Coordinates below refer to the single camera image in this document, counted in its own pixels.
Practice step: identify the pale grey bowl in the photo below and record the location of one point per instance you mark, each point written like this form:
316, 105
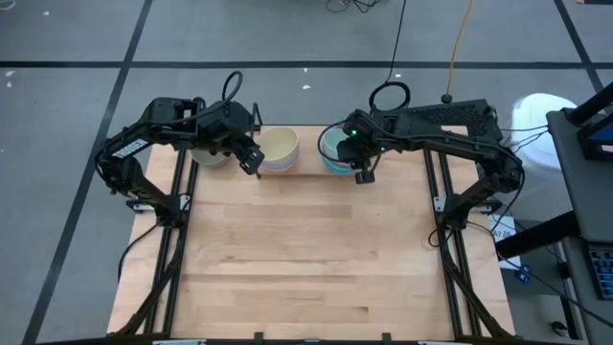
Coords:
208, 158

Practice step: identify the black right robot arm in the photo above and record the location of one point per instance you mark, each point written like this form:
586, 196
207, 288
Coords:
445, 117

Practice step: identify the black frame crossbar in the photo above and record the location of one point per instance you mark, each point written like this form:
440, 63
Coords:
306, 341

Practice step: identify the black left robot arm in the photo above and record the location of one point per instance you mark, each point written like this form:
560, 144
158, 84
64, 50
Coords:
129, 146

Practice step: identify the blue tag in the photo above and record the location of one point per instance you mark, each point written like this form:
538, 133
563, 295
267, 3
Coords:
523, 274

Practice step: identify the cream bowl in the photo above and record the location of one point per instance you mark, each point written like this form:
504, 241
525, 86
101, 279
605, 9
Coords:
280, 144

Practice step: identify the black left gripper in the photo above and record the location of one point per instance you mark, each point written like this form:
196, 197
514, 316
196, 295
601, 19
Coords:
227, 124

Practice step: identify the black aluminium frame rail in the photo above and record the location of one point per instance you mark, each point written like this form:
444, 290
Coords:
460, 268
174, 268

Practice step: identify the teal bowl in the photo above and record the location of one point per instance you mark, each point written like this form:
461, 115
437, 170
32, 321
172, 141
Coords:
335, 168

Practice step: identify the lavender bowl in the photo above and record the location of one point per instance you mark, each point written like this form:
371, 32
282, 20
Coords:
282, 167

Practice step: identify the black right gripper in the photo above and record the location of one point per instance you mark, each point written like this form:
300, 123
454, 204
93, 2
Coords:
354, 144

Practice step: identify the grey desk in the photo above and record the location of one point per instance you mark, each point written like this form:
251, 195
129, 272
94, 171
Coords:
579, 191

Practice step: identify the black keypad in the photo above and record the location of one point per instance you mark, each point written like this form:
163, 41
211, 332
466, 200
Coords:
603, 270

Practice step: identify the white paper sheet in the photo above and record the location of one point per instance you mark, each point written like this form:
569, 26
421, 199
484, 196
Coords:
504, 235

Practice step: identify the black desk beam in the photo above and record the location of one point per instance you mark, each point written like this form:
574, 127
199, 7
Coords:
536, 237

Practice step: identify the screen with blue display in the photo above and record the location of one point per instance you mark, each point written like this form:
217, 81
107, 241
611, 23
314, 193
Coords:
598, 141

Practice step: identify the black pole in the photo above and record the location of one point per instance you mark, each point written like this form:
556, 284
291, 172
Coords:
591, 103

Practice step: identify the mint green bowl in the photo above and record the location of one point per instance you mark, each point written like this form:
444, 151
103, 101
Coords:
329, 144

